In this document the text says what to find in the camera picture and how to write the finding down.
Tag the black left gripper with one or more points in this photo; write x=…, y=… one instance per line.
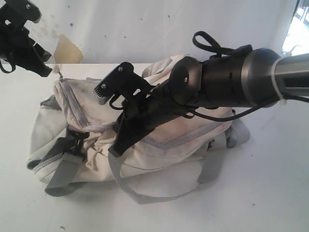
x=16, y=46

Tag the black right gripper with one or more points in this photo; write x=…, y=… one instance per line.
x=155, y=110

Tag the white fabric backpack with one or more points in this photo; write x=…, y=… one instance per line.
x=73, y=132

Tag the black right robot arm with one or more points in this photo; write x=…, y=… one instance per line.
x=244, y=78

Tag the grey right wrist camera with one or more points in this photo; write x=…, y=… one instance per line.
x=121, y=81

